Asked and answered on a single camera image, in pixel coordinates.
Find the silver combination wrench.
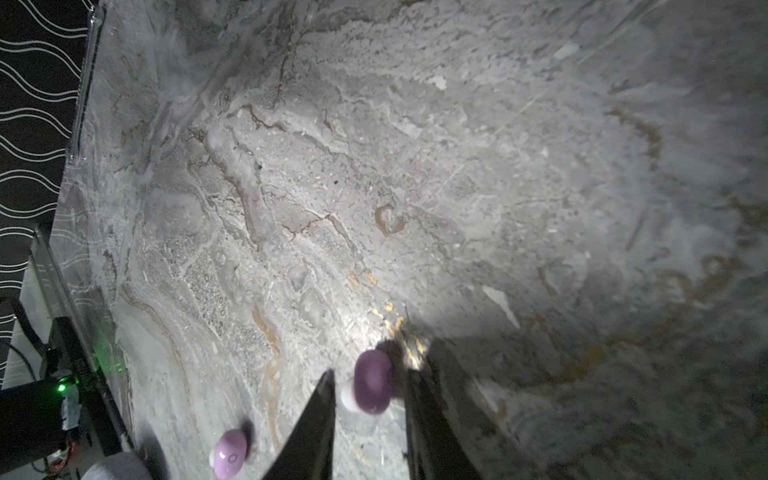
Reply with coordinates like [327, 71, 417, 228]
[66, 1, 107, 164]

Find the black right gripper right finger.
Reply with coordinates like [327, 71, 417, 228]
[404, 369, 481, 480]

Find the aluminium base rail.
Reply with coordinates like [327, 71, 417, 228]
[31, 224, 134, 457]

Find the grey foam roller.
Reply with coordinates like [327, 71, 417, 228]
[81, 452, 152, 480]

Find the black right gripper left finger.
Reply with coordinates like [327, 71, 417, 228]
[262, 369, 336, 480]

